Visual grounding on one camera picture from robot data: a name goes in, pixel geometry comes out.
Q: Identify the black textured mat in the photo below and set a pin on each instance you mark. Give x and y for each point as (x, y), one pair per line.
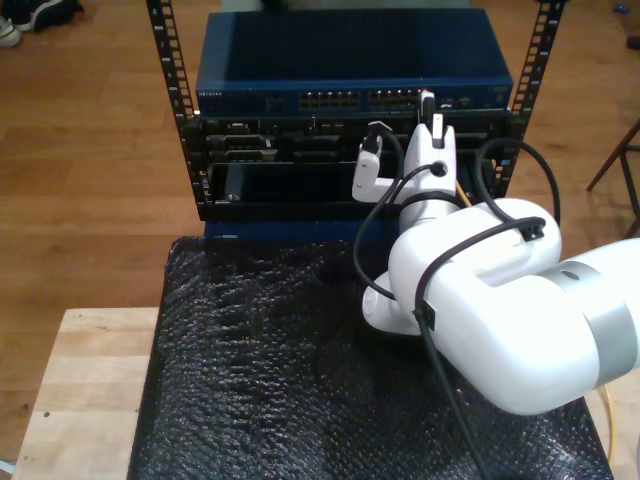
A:
(275, 375)

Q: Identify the black perforated rack rail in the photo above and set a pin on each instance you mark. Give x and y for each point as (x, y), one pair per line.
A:
(537, 45)
(167, 45)

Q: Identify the black rack server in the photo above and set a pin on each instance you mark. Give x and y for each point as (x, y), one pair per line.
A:
(300, 142)

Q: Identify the flat blue rack device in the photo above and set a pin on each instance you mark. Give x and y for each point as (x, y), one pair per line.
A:
(280, 231)

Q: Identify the blue network switch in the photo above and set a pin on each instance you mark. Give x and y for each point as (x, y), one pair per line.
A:
(350, 45)

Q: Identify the small white object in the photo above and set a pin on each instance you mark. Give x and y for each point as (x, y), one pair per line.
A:
(5, 470)

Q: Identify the dark shoe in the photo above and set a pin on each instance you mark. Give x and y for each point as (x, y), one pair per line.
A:
(50, 12)

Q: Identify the white sneaker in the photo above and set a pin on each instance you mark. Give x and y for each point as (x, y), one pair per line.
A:
(9, 32)

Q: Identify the dark chair legs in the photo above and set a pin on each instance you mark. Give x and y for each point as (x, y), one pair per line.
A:
(615, 160)

